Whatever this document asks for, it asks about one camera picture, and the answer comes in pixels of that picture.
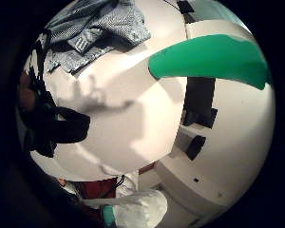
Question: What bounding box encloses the green curved plastic object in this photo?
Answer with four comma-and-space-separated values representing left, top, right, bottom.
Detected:
147, 33, 273, 91

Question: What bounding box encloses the black tape strip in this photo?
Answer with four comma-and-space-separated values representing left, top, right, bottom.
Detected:
176, 0, 198, 25

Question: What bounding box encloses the black cord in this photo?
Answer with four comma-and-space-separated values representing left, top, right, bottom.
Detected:
107, 174, 126, 199

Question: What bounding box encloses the the person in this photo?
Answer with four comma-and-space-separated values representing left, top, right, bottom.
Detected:
57, 170, 169, 228

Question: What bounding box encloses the small black tape patch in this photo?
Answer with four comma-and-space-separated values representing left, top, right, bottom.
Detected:
185, 135, 207, 162

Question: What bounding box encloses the grey patterned cloth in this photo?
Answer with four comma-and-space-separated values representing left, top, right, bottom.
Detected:
43, 0, 152, 76

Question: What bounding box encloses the large black tape patch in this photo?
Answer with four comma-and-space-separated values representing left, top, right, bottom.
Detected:
181, 76, 219, 129

